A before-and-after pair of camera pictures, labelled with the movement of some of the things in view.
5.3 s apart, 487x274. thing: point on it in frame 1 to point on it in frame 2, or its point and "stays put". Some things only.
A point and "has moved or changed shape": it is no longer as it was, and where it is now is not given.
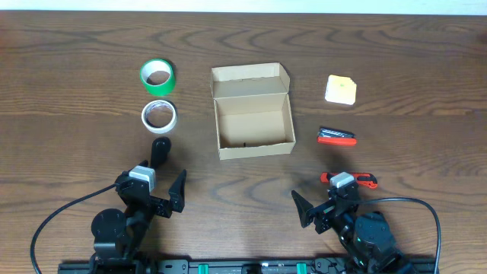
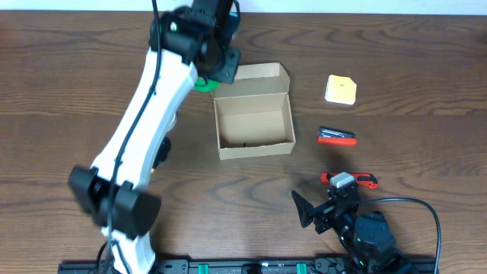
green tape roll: (158, 77) has moved or changed shape
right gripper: (325, 213) stays put
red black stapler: (331, 137) stays put
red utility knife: (363, 179) stays put
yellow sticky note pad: (341, 90) stays put
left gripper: (175, 195) to (231, 58)
